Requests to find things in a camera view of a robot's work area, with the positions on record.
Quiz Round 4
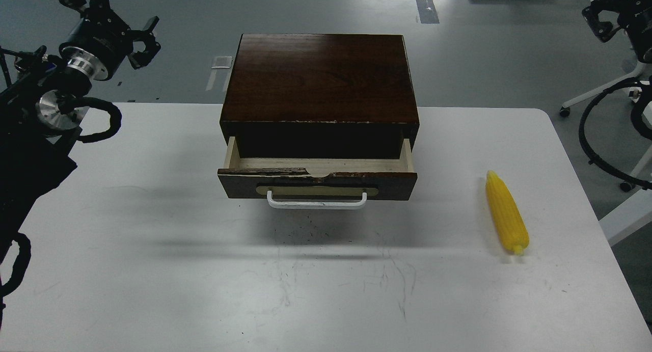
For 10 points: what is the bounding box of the white stand leg with casters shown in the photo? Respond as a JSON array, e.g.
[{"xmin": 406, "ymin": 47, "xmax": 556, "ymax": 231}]
[{"xmin": 559, "ymin": 62, "xmax": 650, "ymax": 192}]

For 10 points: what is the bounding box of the wooden drawer with brown front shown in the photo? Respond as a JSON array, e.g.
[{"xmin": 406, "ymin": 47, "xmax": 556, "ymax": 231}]
[{"xmin": 217, "ymin": 138, "xmax": 418, "ymax": 201}]

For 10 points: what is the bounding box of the yellow corn cob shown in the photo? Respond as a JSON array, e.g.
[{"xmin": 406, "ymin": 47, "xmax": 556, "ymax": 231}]
[{"xmin": 486, "ymin": 170, "xmax": 530, "ymax": 255}]

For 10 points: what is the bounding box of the dark brown wooden cabinet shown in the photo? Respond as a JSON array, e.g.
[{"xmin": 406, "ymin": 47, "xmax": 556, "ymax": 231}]
[{"xmin": 220, "ymin": 34, "xmax": 419, "ymax": 159}]

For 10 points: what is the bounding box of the grey floor tape strip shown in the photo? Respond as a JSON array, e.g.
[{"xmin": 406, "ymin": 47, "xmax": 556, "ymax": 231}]
[{"xmin": 415, "ymin": 0, "xmax": 440, "ymax": 24}]

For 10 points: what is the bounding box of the black corrugated cable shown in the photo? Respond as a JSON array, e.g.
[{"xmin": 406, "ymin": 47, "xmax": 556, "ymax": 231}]
[
  {"xmin": 578, "ymin": 76, "xmax": 652, "ymax": 191},
  {"xmin": 61, "ymin": 97, "xmax": 123, "ymax": 144}
]

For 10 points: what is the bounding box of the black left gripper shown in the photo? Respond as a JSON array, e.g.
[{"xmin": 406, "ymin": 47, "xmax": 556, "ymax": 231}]
[{"xmin": 59, "ymin": 0, "xmax": 161, "ymax": 81}]

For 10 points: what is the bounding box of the black corrugated left cable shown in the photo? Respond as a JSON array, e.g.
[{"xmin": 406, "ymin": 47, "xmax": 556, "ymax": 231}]
[{"xmin": 61, "ymin": 97, "xmax": 123, "ymax": 144}]

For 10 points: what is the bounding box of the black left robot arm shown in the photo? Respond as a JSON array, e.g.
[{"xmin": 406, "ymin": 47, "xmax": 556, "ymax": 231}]
[{"xmin": 2, "ymin": 0, "xmax": 161, "ymax": 257}]

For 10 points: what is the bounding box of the black corrugated right cable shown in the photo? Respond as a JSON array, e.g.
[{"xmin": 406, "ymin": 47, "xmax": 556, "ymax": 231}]
[{"xmin": 578, "ymin": 76, "xmax": 652, "ymax": 191}]

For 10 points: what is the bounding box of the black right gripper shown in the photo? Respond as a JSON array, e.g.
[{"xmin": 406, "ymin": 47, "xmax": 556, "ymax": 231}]
[{"xmin": 582, "ymin": 0, "xmax": 649, "ymax": 43}]

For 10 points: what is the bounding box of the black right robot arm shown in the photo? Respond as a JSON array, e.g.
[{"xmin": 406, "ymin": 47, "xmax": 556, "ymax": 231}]
[{"xmin": 582, "ymin": 0, "xmax": 651, "ymax": 64}]

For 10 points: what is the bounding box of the white metal drawer handle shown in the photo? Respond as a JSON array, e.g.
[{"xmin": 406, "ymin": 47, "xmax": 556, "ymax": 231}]
[{"xmin": 267, "ymin": 190, "xmax": 368, "ymax": 210}]

